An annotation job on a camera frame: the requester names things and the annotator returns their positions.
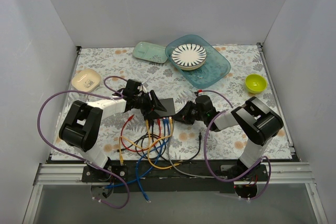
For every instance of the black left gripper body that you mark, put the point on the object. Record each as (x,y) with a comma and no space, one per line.
(148,100)

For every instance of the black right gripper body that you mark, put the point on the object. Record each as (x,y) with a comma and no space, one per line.
(188,111)

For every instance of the black network switch box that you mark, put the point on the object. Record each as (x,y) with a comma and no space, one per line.
(168,103)

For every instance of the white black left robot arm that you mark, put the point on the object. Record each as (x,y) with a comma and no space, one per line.
(80,128)

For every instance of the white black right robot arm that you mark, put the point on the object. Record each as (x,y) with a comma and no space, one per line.
(259,122)

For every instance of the floral table mat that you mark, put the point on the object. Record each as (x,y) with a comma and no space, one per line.
(118,64)

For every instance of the teal plastic tray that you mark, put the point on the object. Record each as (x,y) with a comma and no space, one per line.
(214,68)

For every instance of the mint green divided dish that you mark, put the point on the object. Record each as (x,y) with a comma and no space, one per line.
(150,52)

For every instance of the cream square dish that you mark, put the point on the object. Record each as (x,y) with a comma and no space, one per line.
(86,80)

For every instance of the striped white blue plate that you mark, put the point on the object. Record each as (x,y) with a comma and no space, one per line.
(189,55)

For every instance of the lime green bowl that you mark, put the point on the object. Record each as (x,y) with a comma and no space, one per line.
(255,83)

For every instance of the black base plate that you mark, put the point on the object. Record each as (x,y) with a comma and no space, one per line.
(153,179)

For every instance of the aluminium frame rail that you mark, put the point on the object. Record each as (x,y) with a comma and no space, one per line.
(71,174)

